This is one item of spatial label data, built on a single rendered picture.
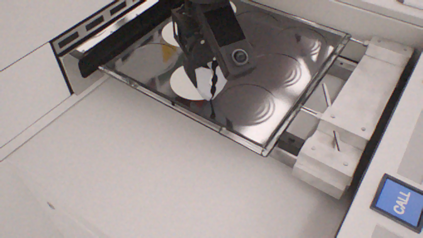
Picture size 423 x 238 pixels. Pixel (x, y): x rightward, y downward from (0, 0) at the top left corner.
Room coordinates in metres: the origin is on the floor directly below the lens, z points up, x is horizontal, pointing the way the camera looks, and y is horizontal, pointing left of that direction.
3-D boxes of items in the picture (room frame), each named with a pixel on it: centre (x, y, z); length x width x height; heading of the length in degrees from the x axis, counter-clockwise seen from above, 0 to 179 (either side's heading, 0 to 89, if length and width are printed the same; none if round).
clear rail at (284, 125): (0.47, -0.19, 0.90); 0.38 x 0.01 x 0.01; 146
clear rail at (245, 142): (0.43, 0.06, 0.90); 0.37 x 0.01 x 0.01; 56
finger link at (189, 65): (0.43, 0.01, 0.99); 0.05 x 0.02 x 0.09; 116
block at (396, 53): (0.58, -0.36, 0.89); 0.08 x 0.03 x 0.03; 56
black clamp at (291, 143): (0.34, -0.13, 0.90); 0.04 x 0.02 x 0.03; 56
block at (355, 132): (0.38, -0.23, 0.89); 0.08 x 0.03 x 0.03; 56
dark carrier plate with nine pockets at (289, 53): (0.58, -0.04, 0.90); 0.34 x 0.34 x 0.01; 56
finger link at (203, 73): (0.45, 0.02, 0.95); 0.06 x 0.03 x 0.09; 26
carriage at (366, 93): (0.44, -0.27, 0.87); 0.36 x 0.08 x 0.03; 146
